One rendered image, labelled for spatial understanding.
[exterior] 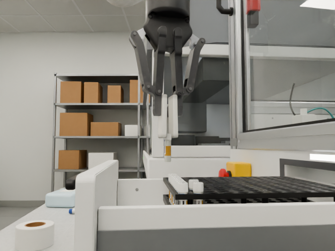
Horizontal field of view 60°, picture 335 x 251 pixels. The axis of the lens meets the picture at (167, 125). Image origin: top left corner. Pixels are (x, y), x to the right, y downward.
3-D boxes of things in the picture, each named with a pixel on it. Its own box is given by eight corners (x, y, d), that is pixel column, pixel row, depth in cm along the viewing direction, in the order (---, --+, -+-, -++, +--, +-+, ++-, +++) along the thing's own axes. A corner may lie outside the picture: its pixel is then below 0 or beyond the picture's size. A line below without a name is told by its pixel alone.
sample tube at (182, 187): (178, 224, 33) (178, 183, 33) (176, 221, 34) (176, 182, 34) (189, 224, 33) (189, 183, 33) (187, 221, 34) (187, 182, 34)
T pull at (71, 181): (64, 190, 36) (64, 180, 37) (77, 183, 44) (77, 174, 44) (93, 190, 37) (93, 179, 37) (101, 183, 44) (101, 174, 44)
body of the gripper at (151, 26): (147, -18, 45) (147, 41, 44) (199, -11, 47) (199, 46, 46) (139, 4, 52) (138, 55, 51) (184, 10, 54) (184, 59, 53)
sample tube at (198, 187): (194, 224, 33) (193, 183, 33) (192, 221, 34) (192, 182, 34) (204, 224, 33) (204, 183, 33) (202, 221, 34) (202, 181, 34)
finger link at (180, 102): (172, 86, 49) (189, 87, 50) (173, 116, 49) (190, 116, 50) (175, 85, 48) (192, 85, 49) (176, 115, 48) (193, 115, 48)
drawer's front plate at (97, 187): (72, 301, 26) (75, 175, 26) (108, 218, 54) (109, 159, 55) (92, 300, 26) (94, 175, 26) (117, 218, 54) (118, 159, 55)
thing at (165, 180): (175, 199, 33) (175, 194, 33) (163, 181, 50) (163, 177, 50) (191, 199, 33) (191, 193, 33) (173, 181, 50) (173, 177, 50)
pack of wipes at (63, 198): (73, 208, 90) (73, 193, 90) (43, 207, 91) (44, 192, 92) (90, 199, 105) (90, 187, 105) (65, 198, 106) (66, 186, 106)
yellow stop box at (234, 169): (232, 192, 72) (232, 163, 72) (224, 188, 79) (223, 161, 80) (252, 191, 72) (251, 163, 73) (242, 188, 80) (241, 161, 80)
